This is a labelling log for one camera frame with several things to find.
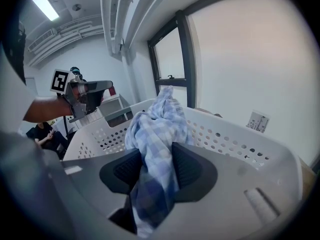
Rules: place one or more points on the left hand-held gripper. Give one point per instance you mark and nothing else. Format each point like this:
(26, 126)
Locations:
(60, 81)

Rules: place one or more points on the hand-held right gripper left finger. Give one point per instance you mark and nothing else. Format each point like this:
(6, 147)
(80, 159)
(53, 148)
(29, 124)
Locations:
(120, 171)

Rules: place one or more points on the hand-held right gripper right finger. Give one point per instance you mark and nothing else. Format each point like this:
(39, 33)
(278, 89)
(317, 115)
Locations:
(195, 174)

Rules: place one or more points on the blue checked shirt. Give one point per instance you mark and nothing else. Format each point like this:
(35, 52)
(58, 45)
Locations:
(155, 139)

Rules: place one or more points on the white plastic basket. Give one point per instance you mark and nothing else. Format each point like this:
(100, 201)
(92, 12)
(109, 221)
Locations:
(225, 129)

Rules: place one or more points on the person's left forearm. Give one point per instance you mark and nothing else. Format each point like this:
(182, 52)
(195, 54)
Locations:
(45, 109)

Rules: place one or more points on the white air vent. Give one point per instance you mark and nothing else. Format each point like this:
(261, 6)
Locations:
(41, 40)

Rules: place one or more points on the white ceiling pipes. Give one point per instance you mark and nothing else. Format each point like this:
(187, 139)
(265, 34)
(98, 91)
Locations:
(117, 16)

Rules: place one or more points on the white printed card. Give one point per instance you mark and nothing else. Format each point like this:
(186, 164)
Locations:
(258, 121)

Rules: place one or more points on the rectangular ceiling light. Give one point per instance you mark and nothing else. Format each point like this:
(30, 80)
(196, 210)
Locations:
(45, 7)

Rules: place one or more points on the black window frame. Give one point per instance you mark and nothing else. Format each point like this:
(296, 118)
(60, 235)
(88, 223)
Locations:
(187, 59)

